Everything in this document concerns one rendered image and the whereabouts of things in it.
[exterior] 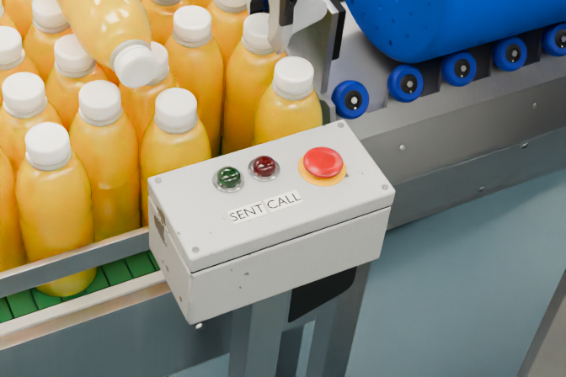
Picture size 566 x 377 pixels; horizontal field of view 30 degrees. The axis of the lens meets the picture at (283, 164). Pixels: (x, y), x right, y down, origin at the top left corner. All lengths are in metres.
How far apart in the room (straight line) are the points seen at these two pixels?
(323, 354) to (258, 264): 0.79
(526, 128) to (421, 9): 0.29
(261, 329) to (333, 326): 0.56
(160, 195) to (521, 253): 1.56
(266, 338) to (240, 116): 0.24
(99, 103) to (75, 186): 0.08
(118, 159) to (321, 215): 0.22
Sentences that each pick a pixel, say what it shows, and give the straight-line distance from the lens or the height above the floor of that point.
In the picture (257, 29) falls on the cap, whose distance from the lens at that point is 1.08.
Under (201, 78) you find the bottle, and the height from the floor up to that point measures 1.05.
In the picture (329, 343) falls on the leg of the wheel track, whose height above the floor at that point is 0.41.
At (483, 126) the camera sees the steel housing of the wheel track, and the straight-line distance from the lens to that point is 1.36.
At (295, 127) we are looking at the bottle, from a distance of 1.06.
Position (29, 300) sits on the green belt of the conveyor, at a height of 0.90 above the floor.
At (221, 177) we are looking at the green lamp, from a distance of 0.93.
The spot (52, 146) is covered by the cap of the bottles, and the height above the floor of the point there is 1.10.
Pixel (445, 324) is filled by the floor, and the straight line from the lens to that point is 2.24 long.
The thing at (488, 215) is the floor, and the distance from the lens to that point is 2.45.
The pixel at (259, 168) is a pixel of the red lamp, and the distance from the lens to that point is 0.94.
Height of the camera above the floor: 1.80
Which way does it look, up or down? 47 degrees down
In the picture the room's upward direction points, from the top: 7 degrees clockwise
